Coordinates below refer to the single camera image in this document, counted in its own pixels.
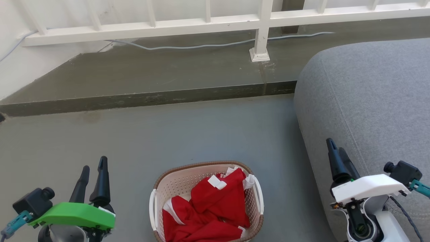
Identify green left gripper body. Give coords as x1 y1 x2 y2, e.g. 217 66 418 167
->
29 202 116 232

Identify red shorts with white trim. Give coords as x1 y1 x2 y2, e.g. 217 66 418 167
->
162 197 246 242

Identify teal right camera cable connector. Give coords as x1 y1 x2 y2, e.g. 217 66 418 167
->
409 179 430 199

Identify teal camera cable connector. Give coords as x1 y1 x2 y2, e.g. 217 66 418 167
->
0 211 34 240
409 179 430 199

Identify beige perforated laundry basket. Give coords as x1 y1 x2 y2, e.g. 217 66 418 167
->
149 161 264 242

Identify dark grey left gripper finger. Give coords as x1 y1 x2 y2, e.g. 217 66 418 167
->
70 165 90 203
89 156 111 207

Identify red shirt with white trim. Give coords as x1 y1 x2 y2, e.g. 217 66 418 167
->
191 167 256 228

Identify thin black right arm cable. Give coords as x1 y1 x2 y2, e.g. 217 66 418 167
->
390 196 424 242

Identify grey floor cable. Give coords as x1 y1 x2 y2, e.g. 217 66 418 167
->
0 32 335 63

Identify grey fabric sofa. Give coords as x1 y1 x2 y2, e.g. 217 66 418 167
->
294 38 430 242

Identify white railing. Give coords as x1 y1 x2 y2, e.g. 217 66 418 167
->
13 0 430 63

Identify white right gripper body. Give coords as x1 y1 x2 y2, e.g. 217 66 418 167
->
331 174 411 205

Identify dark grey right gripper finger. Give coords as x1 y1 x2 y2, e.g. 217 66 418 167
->
326 138 352 189
339 148 361 180

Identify teal left camera cable connector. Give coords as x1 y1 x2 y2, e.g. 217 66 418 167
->
0 211 34 240

